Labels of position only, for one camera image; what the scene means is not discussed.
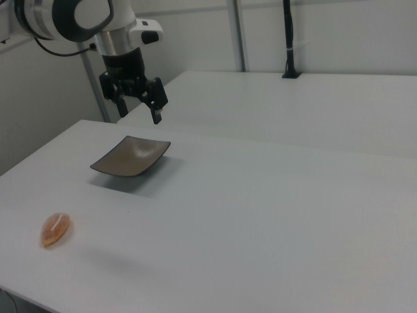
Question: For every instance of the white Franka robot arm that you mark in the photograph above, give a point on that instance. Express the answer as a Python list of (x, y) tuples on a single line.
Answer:
[(49, 16)]

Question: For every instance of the grey metal partition post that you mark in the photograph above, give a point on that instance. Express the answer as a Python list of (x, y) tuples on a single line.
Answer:
[(96, 88), (237, 36)]

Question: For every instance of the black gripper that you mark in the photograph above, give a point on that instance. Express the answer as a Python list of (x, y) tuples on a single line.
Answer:
[(125, 66)]

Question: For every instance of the orange glazed bread roll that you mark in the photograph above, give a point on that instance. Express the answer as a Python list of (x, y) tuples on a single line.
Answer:
[(55, 229)]

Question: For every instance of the black camera stand pole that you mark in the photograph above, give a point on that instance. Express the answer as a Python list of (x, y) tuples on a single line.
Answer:
[(289, 32)]

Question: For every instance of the square brown ceramic plate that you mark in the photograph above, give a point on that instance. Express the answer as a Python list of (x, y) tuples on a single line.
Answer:
[(130, 158)]

